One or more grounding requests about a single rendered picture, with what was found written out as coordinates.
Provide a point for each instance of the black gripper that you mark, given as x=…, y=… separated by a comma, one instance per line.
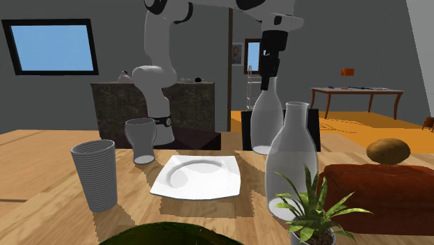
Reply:
x=273, y=42

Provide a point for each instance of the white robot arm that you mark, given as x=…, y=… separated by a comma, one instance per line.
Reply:
x=156, y=71

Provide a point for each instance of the small brown-framed window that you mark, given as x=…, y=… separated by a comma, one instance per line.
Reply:
x=252, y=54

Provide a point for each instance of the small clear glass bottle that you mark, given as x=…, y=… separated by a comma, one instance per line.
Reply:
x=266, y=118

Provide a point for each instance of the wooden table with orange lamp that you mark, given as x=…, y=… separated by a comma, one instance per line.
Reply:
x=356, y=91

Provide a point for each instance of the large clear glass bottle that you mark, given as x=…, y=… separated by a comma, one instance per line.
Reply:
x=291, y=152

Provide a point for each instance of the dark robot stand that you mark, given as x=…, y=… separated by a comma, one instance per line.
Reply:
x=200, y=139

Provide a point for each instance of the brown potato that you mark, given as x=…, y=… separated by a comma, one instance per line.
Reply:
x=388, y=151

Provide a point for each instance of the white square plate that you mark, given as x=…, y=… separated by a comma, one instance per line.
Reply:
x=203, y=185

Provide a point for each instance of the grey drinking glass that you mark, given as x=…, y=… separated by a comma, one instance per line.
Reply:
x=140, y=135

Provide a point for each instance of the dark stone counter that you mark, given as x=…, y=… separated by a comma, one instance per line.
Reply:
x=118, y=105

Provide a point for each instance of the brown wooden chair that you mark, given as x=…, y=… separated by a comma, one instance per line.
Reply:
x=429, y=122

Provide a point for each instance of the green potted plant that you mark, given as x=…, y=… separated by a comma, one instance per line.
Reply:
x=310, y=217

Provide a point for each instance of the dark green round object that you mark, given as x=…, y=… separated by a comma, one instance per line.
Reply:
x=169, y=234

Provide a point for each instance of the large black-framed window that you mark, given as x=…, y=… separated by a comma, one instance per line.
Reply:
x=52, y=47

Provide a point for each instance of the grey ribbed cup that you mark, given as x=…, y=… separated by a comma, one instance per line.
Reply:
x=96, y=176

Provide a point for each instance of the framed wall portrait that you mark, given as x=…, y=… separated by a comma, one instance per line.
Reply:
x=237, y=54

